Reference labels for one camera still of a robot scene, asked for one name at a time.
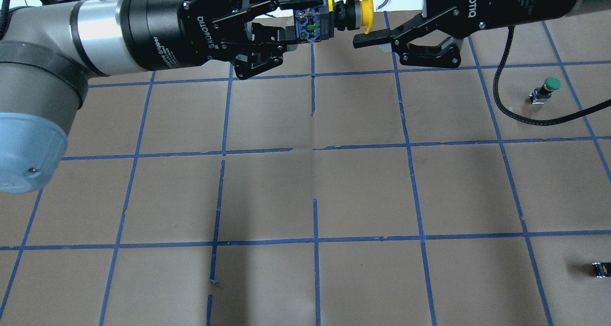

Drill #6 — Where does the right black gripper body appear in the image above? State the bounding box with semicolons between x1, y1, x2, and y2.
423;0;578;35

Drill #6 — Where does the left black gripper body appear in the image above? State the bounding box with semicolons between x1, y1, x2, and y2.
119;0;225;71

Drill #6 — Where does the yellow push button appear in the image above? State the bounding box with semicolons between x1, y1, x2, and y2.
293;0;375;44

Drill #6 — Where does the green push button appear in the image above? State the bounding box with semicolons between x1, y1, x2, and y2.
529;77;562;105

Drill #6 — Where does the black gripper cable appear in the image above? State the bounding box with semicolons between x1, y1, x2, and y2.
493;26;611;126

